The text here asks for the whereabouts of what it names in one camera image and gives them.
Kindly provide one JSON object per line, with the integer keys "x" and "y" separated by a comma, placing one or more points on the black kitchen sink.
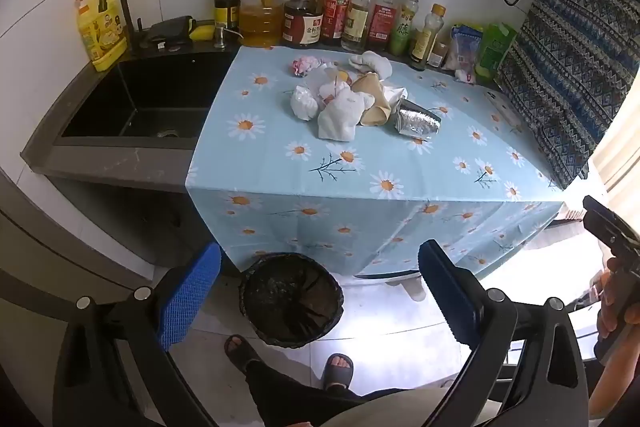
{"x": 150, "y": 97}

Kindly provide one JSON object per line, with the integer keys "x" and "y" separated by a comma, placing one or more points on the small white tissue ball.
{"x": 305, "y": 103}

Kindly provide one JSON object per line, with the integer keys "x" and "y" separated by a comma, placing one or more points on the gold capped red label bottle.
{"x": 384, "y": 14}

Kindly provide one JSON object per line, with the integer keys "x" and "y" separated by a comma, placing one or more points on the black capped red label bottle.
{"x": 336, "y": 7}

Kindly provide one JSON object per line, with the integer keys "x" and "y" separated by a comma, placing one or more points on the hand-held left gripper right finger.
{"x": 445, "y": 292}

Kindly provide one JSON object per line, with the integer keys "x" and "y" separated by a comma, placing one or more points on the yellow dish soap bottle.
{"x": 100, "y": 34}

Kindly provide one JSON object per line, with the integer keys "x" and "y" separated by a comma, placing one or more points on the blue daisy tablecloth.
{"x": 310, "y": 177}

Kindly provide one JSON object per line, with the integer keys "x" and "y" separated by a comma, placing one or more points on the black sandal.
{"x": 242, "y": 352}
{"x": 337, "y": 369}

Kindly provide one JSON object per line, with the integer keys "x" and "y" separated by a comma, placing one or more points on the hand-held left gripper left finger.
{"x": 189, "y": 294}

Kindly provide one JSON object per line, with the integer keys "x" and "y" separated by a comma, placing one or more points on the green plastic bag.
{"x": 494, "y": 49}

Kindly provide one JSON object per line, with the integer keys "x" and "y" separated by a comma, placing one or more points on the yellow sponge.
{"x": 202, "y": 30}

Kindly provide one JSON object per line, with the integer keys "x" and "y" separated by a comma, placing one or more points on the small brown spice jar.
{"x": 440, "y": 53}

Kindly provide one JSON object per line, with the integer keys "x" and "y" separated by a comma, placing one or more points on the red stained white tissue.
{"x": 327, "y": 88}

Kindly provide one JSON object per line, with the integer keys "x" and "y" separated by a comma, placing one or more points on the black trash bin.
{"x": 292, "y": 302}

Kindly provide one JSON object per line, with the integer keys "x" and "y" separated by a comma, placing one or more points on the gold capped yellow label bottle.
{"x": 426, "y": 39}

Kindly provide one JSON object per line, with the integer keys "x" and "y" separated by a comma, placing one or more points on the yellow capped vinegar bottle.
{"x": 359, "y": 14}

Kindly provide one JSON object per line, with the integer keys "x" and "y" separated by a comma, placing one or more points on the black cloth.
{"x": 170, "y": 32}

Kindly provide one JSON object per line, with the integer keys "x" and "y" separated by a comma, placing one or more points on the black faucet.
{"x": 117, "y": 2}

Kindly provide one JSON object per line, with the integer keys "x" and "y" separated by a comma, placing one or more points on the clear cooking oil jug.
{"x": 260, "y": 14}

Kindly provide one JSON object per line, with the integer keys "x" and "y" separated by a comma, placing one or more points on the metal soap dispenser pump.
{"x": 220, "y": 36}

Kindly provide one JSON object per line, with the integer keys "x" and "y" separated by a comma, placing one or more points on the blue patterned woven cloth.
{"x": 575, "y": 57}

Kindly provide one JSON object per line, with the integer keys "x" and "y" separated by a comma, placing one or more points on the grey kitchen cabinet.
{"x": 75, "y": 227}

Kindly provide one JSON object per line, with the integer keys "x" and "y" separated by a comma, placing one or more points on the clear plastic bag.
{"x": 465, "y": 52}

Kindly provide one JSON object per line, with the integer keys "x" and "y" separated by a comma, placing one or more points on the pink white wrapper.
{"x": 302, "y": 66}

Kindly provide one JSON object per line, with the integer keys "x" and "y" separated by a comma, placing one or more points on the silver foil cup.
{"x": 417, "y": 123}

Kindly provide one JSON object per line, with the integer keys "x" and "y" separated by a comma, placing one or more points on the small green label bottle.
{"x": 403, "y": 29}

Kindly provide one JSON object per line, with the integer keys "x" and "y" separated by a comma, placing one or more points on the person's beige shirt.
{"x": 380, "y": 409}

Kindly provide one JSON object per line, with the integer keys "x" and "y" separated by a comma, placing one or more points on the person's right hand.
{"x": 606, "y": 302}

